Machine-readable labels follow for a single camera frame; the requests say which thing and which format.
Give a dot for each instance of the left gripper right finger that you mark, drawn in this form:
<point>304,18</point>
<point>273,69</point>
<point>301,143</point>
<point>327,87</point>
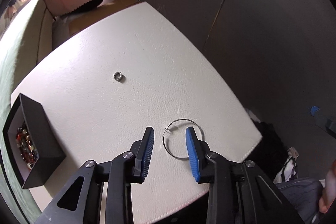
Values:
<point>199,162</point>

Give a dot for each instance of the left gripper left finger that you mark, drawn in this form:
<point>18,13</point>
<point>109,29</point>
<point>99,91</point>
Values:
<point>142,150</point>

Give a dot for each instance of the black jewelry box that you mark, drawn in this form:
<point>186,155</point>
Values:
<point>33,149</point>

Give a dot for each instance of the right hand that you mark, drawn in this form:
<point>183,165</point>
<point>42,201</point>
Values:
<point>328,194</point>

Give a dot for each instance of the silver bangle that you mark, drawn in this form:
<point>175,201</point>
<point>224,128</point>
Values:
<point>174,137</point>

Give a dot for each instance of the blue jeans leg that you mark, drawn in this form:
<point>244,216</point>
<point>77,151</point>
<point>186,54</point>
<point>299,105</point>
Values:
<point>304,195</point>

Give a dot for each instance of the green bed sheet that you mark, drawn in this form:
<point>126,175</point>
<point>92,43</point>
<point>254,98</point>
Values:
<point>19,54</point>

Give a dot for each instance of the dark wall panel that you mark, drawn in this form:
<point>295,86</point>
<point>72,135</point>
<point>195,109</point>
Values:
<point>278,57</point>

